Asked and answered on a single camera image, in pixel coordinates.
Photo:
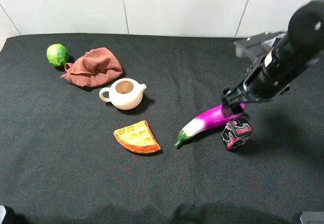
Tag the purple toy eggplant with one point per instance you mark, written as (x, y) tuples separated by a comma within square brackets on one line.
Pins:
[(210, 119)]

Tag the white ceramic teapot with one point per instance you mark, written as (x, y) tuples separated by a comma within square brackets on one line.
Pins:
[(124, 94)]

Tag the dark green table cloth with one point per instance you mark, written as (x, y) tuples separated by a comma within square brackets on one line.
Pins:
[(60, 162)]

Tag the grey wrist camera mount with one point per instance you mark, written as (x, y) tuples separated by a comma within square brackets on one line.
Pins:
[(255, 46)]

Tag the green lime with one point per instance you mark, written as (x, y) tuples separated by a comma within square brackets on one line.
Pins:
[(57, 55)]

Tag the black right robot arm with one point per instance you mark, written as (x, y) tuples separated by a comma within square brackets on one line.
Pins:
[(277, 59)]

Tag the black red patterned box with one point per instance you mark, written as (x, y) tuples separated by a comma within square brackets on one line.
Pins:
[(236, 133)]

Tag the toy waffle slice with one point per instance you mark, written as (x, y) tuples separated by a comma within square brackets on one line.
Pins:
[(137, 138)]

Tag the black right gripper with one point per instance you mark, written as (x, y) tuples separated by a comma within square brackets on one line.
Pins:
[(247, 91)]

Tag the brown cloth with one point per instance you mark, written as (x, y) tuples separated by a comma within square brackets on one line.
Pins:
[(95, 68)]

